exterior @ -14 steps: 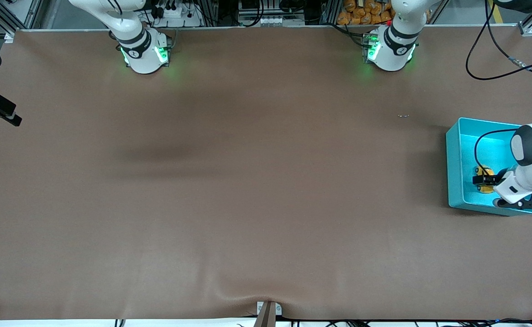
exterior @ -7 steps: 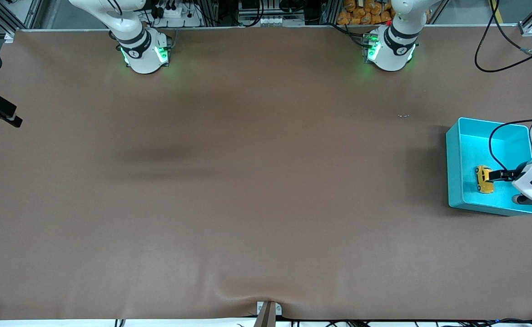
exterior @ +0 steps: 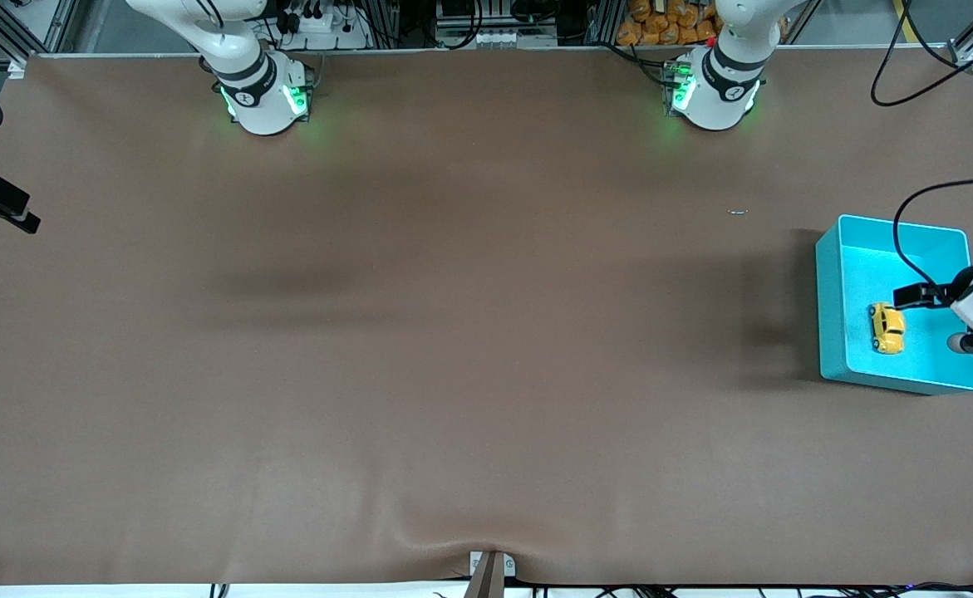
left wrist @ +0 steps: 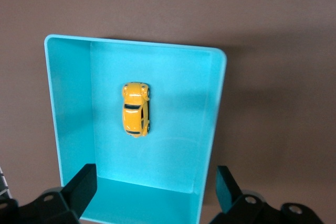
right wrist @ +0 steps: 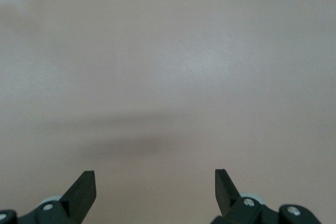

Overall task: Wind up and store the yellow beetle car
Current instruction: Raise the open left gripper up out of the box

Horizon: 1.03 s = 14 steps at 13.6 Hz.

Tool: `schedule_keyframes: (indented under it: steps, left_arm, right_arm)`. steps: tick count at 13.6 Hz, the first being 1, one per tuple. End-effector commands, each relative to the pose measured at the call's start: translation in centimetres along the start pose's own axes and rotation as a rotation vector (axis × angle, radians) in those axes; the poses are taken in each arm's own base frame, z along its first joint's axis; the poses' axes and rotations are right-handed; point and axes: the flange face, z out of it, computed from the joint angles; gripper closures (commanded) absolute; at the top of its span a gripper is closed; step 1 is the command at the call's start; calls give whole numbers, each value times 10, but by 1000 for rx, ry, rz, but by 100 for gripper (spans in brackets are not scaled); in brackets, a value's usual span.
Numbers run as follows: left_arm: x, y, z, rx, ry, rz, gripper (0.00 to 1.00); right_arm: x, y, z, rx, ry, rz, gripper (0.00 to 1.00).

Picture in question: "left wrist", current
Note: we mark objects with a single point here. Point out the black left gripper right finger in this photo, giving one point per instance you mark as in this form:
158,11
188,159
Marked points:
225,190

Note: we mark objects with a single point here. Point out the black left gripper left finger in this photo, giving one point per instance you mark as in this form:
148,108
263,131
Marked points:
81,190

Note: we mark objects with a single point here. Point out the yellow beetle toy car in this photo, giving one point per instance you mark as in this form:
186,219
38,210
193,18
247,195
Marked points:
134,113

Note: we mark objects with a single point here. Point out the teal plastic storage box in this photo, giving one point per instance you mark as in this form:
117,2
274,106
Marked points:
162,142

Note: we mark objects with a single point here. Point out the aluminium table edge rail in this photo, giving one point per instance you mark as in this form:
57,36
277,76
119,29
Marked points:
4,184

